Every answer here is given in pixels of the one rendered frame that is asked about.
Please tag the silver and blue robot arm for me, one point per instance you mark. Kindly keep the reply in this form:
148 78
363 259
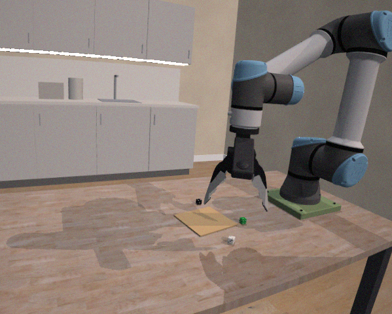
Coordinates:
366 38

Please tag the tan flat mat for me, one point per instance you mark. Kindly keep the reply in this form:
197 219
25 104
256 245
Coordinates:
205 221

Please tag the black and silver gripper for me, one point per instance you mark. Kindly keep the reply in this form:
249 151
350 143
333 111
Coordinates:
219 174

